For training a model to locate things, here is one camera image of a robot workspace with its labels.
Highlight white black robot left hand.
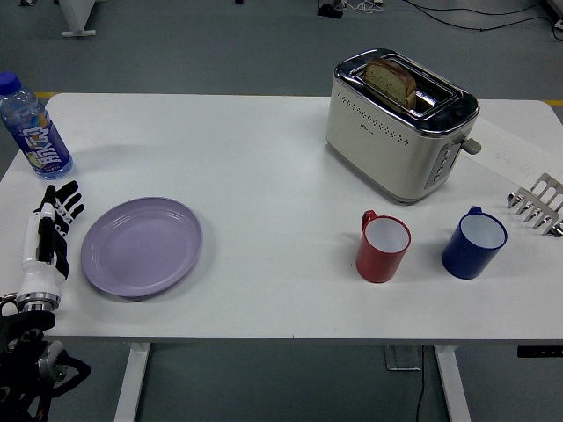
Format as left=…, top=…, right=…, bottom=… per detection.
left=16, top=179, right=86, bottom=295

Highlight purple plate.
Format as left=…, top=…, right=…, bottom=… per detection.
left=80, top=196, right=204, bottom=299

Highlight grey floor socket plate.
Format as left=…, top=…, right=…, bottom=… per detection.
left=383, top=344, right=424, bottom=373

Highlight blue labelled drink bottle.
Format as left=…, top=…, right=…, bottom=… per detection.
left=0, top=71, right=74, bottom=181

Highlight white furniture foot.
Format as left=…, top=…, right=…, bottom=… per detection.
left=56, top=0, right=98, bottom=38

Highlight red cup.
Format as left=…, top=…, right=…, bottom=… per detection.
left=355, top=209, right=413, bottom=284

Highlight black floor device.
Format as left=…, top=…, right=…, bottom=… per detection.
left=316, top=3, right=344, bottom=20

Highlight cream steel toaster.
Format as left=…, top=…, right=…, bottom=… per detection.
left=325, top=47, right=483, bottom=206

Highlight bread slice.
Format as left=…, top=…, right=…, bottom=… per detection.
left=362, top=57, right=418, bottom=110

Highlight blue cup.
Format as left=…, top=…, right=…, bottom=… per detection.
left=441, top=206, right=508, bottom=280

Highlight white paper sheet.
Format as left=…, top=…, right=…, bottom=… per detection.
left=458, top=116, right=563, bottom=191

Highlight metal toast rack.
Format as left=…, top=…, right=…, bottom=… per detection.
left=506, top=172, right=563, bottom=237

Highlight black desk control panel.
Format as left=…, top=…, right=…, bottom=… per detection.
left=516, top=345, right=563, bottom=359

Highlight black hanging power cable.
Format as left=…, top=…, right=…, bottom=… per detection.
left=414, top=344, right=428, bottom=422

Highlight black floor cable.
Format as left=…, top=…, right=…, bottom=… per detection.
left=402, top=0, right=563, bottom=33

